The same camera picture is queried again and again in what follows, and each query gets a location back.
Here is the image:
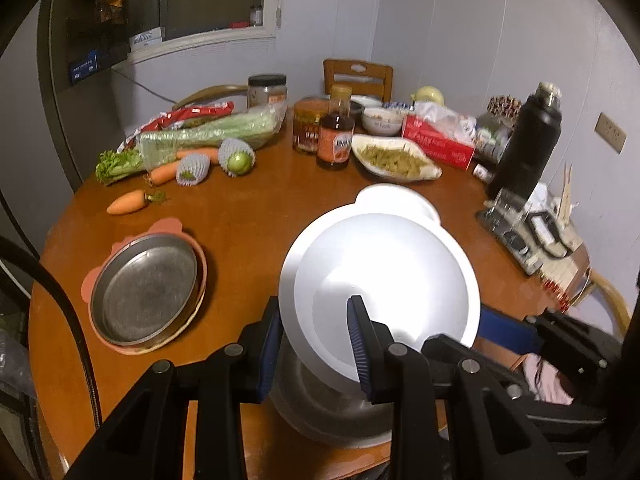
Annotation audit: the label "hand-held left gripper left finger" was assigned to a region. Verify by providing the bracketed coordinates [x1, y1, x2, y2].
[65, 297, 284, 480]

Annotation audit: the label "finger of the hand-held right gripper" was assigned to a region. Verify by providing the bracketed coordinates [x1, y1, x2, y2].
[479, 307, 622, 377]
[481, 354, 539, 401]

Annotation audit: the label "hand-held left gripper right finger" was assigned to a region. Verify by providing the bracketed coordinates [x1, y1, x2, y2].
[347, 295, 566, 480]

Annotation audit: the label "steel bowl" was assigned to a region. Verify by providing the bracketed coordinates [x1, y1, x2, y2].
[269, 334, 397, 449]

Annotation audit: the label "red and white paper bowl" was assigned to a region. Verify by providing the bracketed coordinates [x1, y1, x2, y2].
[278, 212, 482, 397]
[353, 183, 442, 231]

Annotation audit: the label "round metal pan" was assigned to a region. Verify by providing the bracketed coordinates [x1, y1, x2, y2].
[90, 232, 199, 346]

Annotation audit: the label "pink plate with ears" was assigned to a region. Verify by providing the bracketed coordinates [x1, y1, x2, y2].
[81, 216, 209, 357]

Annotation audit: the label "pink cloth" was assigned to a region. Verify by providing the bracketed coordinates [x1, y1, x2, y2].
[522, 354, 574, 407]

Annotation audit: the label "red hanging ornament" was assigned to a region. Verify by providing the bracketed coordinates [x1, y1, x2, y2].
[542, 274, 571, 312]

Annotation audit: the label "cluttered tray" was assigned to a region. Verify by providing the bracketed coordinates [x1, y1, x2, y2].
[474, 187, 591, 276]

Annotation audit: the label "wooden chair armrest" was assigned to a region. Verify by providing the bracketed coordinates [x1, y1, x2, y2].
[582, 269, 634, 337]

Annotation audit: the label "wooden sticks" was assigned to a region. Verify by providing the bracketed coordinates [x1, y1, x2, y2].
[557, 162, 579, 226]

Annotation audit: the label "black thermos flask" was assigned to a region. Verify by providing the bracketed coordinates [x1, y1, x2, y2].
[487, 81, 564, 201]

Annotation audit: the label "leaf-shaped dish with food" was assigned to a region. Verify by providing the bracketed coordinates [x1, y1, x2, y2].
[350, 133, 444, 181]

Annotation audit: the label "green fruit in foam net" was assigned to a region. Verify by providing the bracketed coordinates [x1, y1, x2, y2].
[175, 153, 212, 186]
[217, 137, 257, 179]

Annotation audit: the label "red tissue box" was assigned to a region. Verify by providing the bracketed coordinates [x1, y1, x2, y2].
[401, 101, 479, 171]

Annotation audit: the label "black curved tube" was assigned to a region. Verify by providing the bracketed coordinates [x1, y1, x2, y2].
[0, 234, 97, 413]

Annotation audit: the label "brown sauce bottle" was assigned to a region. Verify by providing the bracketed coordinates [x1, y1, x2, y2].
[315, 84, 356, 169]

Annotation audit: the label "brown pine cone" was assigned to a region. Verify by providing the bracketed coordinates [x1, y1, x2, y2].
[487, 93, 524, 121]

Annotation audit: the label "celery in plastic wrap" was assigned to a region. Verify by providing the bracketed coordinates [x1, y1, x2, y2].
[94, 107, 289, 186]

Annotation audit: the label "chili sauce jar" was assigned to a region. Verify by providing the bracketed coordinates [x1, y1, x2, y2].
[292, 97, 331, 155]

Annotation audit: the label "small patterned bowl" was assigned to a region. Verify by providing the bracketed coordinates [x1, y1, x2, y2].
[362, 106, 405, 137]

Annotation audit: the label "yellow round fruit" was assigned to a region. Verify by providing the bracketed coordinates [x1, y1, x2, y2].
[412, 84, 446, 107]

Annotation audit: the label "red snack packet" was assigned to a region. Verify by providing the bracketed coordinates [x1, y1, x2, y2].
[117, 101, 235, 154]

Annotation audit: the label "glass jar with black lid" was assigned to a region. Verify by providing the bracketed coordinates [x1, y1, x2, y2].
[247, 73, 290, 111]

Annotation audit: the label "curved wooden chair back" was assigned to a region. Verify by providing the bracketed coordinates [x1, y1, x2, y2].
[169, 83, 251, 111]

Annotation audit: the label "grey refrigerator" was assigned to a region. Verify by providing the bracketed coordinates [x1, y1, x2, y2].
[0, 0, 83, 266]

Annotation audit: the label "white box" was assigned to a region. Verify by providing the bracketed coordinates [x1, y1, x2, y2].
[128, 27, 165, 51]

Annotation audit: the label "blue box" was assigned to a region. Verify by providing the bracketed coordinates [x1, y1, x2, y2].
[67, 49, 99, 84]

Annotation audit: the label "dark cabinet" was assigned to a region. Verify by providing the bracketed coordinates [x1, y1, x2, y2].
[39, 0, 167, 188]

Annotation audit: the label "wall socket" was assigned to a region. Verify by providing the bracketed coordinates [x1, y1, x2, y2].
[594, 112, 627, 155]

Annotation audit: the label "white window frame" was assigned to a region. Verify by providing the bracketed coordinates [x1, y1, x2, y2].
[127, 0, 282, 66]

